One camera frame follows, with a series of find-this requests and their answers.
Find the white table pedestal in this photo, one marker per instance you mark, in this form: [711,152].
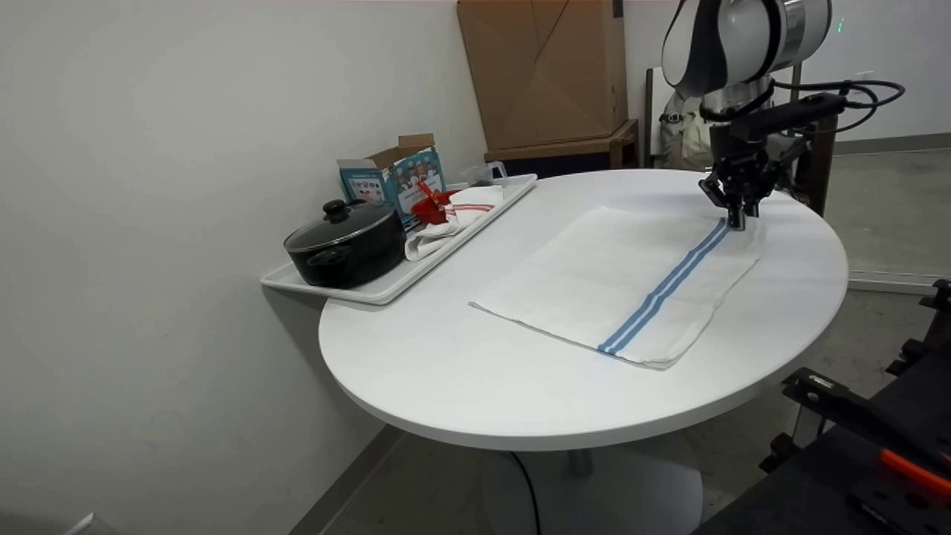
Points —
[615,491]

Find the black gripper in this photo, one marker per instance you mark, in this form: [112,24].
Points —
[748,158]

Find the black cooking pot with lid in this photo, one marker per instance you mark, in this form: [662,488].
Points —
[343,249]

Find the dark wooden shelf unit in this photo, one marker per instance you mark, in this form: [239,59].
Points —
[597,152]

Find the white rectangular tray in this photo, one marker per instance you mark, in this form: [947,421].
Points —
[389,287]

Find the white towel with blue stripes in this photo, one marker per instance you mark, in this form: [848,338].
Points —
[615,278]

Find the blue and red printed carton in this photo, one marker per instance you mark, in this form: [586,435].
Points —
[398,173]

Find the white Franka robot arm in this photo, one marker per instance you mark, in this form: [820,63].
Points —
[745,45]

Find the white cloth with red stripes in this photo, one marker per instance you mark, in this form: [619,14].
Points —
[435,232]

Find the large brown cardboard box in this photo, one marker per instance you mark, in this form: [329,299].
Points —
[545,69]

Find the beige fabric bag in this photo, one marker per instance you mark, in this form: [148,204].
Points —
[686,130]

